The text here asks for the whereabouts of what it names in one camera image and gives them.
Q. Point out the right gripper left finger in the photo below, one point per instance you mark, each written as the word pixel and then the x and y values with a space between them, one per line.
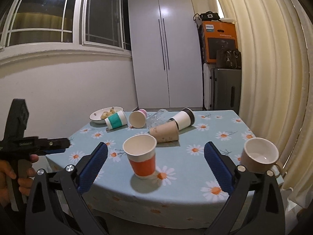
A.
pixel 56 205

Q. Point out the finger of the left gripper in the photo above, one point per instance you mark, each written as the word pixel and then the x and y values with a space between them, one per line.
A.
pixel 49 151
pixel 55 143

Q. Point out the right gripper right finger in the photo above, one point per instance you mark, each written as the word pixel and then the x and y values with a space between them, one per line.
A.
pixel 266 211

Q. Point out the orange white paper cup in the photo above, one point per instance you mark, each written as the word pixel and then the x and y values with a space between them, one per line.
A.
pixel 141 153

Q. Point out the teal white paper cup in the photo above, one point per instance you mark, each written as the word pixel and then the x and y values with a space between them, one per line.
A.
pixel 118 119

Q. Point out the pink white paper cup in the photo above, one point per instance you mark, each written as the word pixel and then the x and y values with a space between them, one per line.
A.
pixel 138 118

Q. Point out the brown kraft paper cup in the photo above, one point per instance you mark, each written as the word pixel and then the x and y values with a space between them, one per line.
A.
pixel 167 132

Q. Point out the white cup black lid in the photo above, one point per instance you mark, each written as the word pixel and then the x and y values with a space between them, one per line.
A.
pixel 184 118

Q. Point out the person left hand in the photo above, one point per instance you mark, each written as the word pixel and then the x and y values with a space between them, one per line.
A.
pixel 25 184

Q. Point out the white plate with snacks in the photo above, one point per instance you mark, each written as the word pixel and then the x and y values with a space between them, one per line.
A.
pixel 96 115

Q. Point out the beige ceramic mug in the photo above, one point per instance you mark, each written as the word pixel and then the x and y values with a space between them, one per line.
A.
pixel 260 155

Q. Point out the clear glass tumbler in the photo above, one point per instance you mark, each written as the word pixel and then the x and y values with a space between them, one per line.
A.
pixel 158 118

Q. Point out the blue daisy tablecloth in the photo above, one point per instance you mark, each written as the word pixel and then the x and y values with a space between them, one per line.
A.
pixel 182 194

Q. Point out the grey suitcase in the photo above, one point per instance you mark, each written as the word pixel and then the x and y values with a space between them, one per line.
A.
pixel 222 88

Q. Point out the white double-door cabinet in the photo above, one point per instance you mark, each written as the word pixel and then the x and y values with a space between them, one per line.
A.
pixel 166 54

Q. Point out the brown handbag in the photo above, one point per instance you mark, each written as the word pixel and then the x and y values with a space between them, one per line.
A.
pixel 228 59

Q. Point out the cream curtain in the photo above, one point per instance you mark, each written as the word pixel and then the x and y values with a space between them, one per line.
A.
pixel 275 40

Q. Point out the orange cardboard box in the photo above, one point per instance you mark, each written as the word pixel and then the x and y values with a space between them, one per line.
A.
pixel 216 35

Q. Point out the window with white frame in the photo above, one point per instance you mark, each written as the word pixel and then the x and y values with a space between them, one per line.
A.
pixel 99 23

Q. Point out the black camera bag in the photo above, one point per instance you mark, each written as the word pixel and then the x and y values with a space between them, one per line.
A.
pixel 207 16

